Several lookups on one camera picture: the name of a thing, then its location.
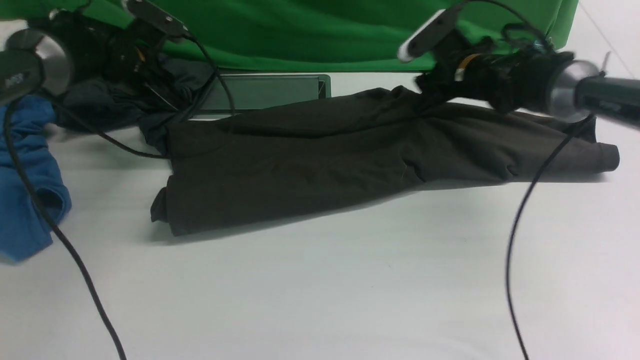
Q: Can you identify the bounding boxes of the blue crumpled garment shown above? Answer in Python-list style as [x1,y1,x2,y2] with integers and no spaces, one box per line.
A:
[0,95,72,263]

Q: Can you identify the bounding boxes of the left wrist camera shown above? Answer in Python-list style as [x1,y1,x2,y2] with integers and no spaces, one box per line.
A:
[121,0,192,41]

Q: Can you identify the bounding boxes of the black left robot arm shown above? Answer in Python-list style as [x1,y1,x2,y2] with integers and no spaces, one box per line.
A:
[0,10,185,110]

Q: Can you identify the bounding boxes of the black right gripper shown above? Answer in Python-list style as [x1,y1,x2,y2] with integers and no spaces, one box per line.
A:
[414,30,501,109]

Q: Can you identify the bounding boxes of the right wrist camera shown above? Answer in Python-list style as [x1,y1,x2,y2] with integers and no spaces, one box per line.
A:
[397,5,462,63]

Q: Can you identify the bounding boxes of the green flat tray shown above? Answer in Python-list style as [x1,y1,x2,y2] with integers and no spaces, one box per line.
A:
[194,74,332,119]

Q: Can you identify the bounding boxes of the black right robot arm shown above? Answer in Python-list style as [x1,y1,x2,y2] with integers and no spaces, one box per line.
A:
[415,30,640,128]

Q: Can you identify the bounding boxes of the dark teal crumpled garment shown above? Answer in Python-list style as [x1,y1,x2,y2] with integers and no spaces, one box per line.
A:
[60,54,213,155]

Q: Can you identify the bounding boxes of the green backdrop cloth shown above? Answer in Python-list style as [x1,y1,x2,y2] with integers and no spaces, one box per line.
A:
[0,0,579,72]

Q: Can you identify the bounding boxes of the blue binder clip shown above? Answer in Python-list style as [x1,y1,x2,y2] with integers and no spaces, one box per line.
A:
[532,39,555,54]

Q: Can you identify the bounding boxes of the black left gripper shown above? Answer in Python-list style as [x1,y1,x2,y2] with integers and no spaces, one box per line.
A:
[94,30,176,101]

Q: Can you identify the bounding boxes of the gray long-sleeved shirt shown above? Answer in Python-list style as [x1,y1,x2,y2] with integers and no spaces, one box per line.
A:
[150,86,620,236]

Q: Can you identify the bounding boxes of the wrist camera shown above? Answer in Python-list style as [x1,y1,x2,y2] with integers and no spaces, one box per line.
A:
[121,0,192,41]
[397,5,462,63]

